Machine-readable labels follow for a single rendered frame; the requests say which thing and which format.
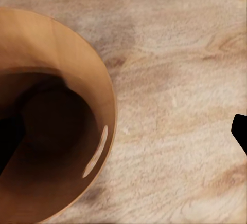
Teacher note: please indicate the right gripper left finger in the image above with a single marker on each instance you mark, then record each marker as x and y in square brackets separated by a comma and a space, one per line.
[12, 131]

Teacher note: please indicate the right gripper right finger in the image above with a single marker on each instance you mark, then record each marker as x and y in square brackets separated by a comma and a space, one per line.
[239, 130]

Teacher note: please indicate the trash can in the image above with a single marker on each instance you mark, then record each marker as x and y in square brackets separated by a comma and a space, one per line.
[53, 77]

